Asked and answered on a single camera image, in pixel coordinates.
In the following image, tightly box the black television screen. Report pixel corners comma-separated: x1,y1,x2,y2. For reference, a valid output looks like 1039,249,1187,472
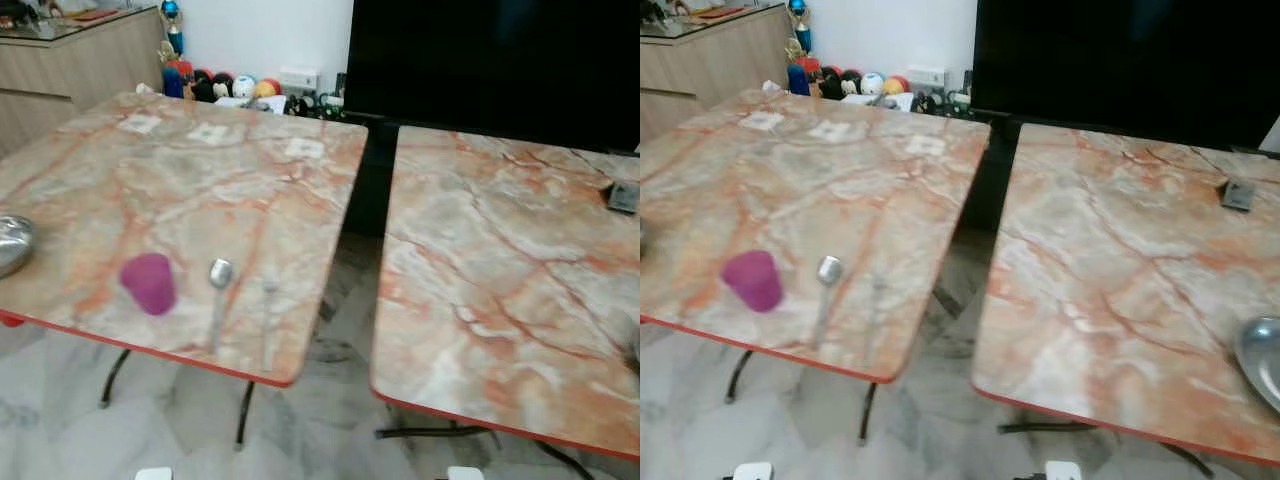
972,0,1280,152
343,0,641,157

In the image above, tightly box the light wooden cabinet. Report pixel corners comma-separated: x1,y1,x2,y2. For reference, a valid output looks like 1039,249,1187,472
640,4,797,142
0,5,167,157

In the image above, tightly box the blue trophy figure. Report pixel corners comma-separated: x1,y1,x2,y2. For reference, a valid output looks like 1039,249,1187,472
786,0,812,54
159,0,187,57

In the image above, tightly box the black metal table leg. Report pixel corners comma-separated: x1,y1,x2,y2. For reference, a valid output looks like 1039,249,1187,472
234,380,257,452
725,348,755,406
858,380,880,447
98,348,132,410

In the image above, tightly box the purple plastic cup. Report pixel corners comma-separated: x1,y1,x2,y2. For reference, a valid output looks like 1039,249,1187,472
721,250,785,313
119,252,179,317

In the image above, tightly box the steel fork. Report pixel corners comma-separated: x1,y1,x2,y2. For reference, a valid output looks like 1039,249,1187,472
258,280,282,372
864,275,892,367

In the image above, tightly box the steel bowl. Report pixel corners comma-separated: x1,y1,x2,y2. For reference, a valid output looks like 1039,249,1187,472
0,215,38,279

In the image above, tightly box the steel spoon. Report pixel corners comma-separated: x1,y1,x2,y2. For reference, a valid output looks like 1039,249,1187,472
811,256,845,347
207,258,237,352

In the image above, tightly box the steel plate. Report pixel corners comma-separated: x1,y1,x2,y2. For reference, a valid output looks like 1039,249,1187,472
1233,316,1280,414

